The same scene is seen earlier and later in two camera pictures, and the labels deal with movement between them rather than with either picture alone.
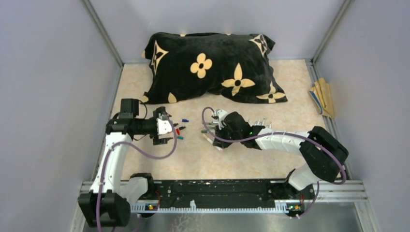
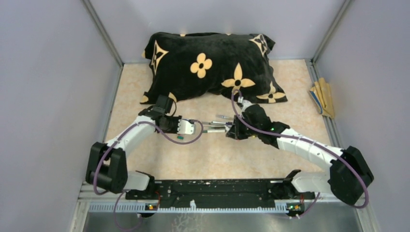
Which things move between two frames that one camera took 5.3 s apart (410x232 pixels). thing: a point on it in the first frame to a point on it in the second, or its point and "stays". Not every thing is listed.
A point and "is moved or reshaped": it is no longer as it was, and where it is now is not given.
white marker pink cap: (209, 140) is moved or reshaped
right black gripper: (218, 133) to (235, 132)
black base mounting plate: (233, 192) stays
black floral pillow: (178, 65) stays
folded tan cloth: (322, 94) stays
